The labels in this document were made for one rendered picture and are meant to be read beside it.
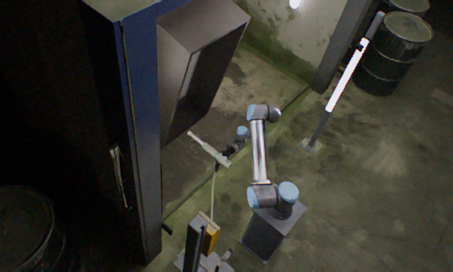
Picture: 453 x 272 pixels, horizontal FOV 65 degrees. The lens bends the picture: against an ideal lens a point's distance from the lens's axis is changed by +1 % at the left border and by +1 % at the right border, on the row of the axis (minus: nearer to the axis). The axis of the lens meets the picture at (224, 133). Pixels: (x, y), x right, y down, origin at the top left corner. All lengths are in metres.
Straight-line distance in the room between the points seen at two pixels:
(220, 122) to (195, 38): 1.81
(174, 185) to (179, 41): 1.62
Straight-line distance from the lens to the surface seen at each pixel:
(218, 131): 3.77
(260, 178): 2.44
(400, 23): 4.72
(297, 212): 2.73
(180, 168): 3.46
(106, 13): 1.22
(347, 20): 4.03
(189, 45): 2.14
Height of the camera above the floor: 2.95
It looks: 51 degrees down
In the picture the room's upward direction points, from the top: 12 degrees clockwise
